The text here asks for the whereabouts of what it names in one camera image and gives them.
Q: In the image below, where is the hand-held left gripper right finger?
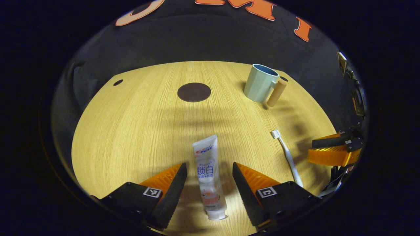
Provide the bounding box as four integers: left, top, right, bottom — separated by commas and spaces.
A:
232, 162, 322, 232

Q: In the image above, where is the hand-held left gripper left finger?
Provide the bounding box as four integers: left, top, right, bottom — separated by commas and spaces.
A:
90, 162, 188, 231

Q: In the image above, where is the white toothbrush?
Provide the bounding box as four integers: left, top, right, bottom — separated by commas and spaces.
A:
271, 129, 304, 188

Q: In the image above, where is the white toothpaste tube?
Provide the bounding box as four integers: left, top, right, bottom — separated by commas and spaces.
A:
192, 135, 227, 221

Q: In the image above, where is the pale blue cup wooden handle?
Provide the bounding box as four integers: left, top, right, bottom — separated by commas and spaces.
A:
243, 64, 287, 108

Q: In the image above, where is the black backdrop cloth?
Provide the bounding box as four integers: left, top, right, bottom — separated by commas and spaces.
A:
52, 0, 368, 197

